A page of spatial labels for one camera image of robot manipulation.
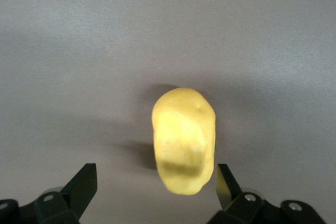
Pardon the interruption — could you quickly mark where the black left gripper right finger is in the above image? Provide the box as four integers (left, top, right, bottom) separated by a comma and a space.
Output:
207, 163, 328, 224

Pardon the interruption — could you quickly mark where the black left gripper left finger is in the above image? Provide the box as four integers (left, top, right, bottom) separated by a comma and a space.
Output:
0, 163, 98, 224

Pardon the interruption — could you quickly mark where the yellow potato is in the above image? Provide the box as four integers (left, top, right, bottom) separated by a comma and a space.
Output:
151, 87, 217, 196

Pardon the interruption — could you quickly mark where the table cover mat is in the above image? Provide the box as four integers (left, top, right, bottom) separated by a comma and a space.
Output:
0, 0, 336, 224

